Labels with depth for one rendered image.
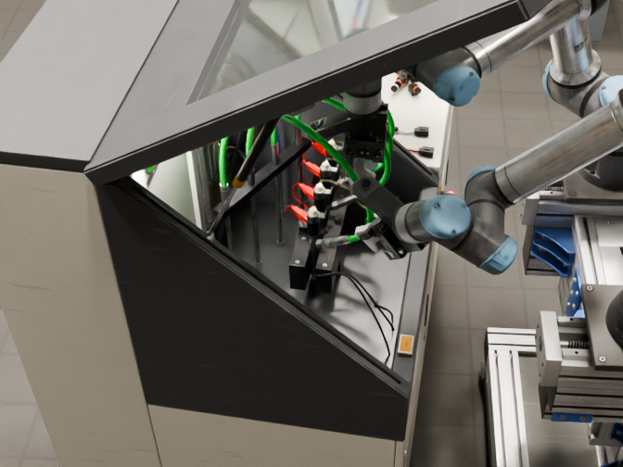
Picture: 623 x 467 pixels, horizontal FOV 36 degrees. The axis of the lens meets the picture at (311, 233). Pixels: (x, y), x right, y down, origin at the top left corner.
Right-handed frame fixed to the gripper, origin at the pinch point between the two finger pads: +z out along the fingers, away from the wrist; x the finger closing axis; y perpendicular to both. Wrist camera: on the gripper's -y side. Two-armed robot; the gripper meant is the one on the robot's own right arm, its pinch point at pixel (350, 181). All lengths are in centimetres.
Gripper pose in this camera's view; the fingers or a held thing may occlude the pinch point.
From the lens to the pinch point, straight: 203.4
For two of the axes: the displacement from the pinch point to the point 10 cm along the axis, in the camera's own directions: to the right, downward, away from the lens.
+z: 0.2, 7.2, 7.0
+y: 9.8, 1.1, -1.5
